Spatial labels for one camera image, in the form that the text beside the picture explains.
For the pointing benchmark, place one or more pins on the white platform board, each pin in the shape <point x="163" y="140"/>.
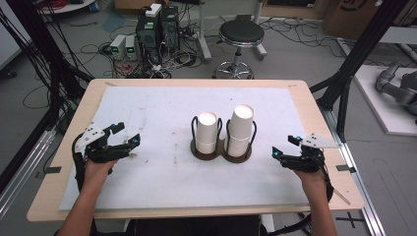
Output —
<point x="383" y="108"/>

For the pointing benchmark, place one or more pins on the black round stool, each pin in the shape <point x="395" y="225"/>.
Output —
<point x="241" y="32"/>

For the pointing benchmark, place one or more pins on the short stack of paper cups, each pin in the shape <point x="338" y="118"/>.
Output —
<point x="206" y="134"/>

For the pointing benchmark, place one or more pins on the white round table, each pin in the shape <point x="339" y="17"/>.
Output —
<point x="69" y="7"/>

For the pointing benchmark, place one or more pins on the person's left hand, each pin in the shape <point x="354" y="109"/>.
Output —
<point x="98" y="175"/>

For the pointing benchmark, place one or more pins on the black tape strip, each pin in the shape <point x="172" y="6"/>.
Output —
<point x="345" y="168"/>
<point x="52" y="170"/>

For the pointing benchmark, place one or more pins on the white paper cup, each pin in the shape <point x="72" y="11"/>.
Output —
<point x="240" y="131"/>

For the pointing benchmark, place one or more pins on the grey power supply unit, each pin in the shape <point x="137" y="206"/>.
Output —
<point x="117" y="47"/>
<point x="131" y="47"/>

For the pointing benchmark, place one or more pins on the black computer tower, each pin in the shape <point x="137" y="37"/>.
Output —
<point x="169" y="28"/>
<point x="148" y="36"/>

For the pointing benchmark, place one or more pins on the black metal frame strut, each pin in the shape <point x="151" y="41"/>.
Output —
<point x="357" y="55"/>
<point x="39" y="49"/>

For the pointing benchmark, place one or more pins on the person's dark lap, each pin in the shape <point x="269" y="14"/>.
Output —
<point x="183" y="226"/>

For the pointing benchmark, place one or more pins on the black tape cross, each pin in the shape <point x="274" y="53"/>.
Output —
<point x="350" y="219"/>

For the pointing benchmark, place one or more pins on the grey metal stand leg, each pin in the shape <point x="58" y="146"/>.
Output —
<point x="260" y="39"/>
<point x="203" y="36"/>

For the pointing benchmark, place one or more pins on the dark brown double cup holder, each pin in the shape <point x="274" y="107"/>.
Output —
<point x="220" y="151"/>

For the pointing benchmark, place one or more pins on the person's right hand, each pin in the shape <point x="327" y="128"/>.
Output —
<point x="311" y="182"/>

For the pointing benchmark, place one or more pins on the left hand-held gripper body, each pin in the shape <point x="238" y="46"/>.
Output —
<point x="98" y="152"/>

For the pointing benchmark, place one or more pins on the brown cardboard box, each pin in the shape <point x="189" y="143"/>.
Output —
<point x="341" y="16"/>

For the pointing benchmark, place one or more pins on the aluminium rail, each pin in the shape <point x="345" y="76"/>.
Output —
<point x="357" y="170"/>
<point x="23" y="170"/>

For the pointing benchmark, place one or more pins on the white foam mat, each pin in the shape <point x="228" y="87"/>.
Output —
<point x="157" y="177"/>

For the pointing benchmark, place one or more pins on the thin wooden stick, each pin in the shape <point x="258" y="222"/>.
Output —
<point x="342" y="197"/>

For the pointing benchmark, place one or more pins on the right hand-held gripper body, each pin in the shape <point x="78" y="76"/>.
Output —
<point x="305" y="160"/>

